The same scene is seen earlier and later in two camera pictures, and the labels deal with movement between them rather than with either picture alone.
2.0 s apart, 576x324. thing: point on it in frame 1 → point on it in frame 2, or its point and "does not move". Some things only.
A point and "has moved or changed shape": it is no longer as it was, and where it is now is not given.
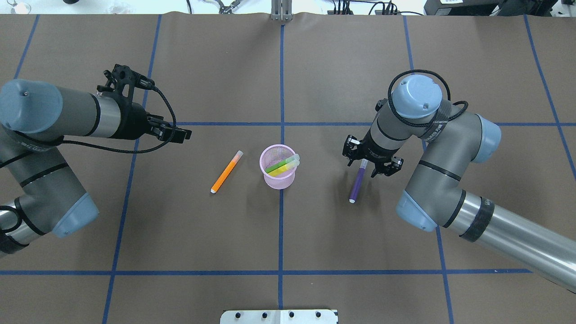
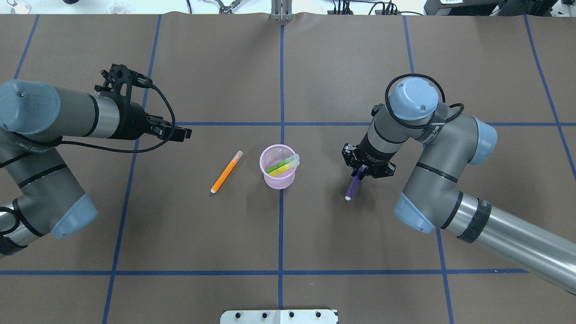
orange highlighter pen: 238,155 does not move
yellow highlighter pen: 284,168 does not move
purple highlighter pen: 359,182 has moved or changed shape
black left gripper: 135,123 does not move
